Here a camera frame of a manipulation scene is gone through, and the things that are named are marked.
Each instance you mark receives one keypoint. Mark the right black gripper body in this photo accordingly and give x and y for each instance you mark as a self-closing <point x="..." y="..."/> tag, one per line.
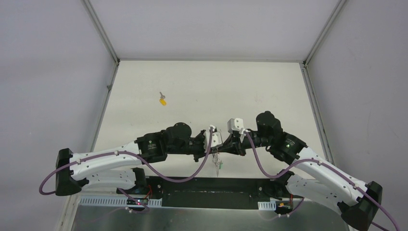
<point x="240" y="146"/>

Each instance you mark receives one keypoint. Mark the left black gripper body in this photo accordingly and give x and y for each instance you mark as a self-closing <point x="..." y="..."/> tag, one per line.
<point x="208" y="148"/>

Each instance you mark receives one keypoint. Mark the perforated metal ring plate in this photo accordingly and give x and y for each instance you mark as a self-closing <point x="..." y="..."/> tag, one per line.
<point x="215" y="160"/>

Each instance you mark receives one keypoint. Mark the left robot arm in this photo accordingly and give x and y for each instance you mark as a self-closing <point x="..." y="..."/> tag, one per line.
<point x="78" y="171"/>

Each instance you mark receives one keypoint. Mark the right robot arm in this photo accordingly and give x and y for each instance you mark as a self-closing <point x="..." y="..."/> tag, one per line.
<point x="356" y="201"/>

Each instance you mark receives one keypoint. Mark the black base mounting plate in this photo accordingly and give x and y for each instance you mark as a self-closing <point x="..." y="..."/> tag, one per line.
<point x="218" y="193"/>

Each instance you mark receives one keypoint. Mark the key with yellow tag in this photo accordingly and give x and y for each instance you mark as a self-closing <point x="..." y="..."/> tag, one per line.
<point x="162" y="99"/>

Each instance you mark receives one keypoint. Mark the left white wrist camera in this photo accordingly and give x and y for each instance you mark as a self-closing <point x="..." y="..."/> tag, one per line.
<point x="215" y="140"/>

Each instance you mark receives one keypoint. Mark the white slotted cable duct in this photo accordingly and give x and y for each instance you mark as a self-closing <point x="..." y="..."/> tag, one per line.
<point x="117" y="201"/>

